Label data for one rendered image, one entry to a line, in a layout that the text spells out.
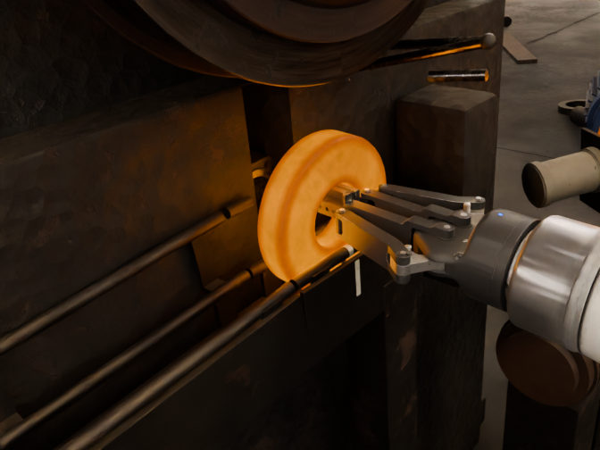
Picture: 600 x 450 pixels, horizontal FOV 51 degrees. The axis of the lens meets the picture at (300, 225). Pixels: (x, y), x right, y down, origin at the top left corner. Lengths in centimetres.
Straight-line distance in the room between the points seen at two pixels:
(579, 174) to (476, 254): 40
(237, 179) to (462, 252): 23
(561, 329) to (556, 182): 41
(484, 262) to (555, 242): 5
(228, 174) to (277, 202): 7
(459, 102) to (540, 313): 34
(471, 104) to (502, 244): 29
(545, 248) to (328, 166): 21
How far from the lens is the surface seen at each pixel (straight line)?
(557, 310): 46
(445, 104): 75
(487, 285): 49
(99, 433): 49
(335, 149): 57
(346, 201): 57
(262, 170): 68
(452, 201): 57
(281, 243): 56
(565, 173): 86
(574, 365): 84
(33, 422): 54
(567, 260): 46
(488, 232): 49
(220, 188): 60
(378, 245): 52
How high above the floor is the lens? 102
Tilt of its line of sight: 27 degrees down
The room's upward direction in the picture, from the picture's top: 6 degrees counter-clockwise
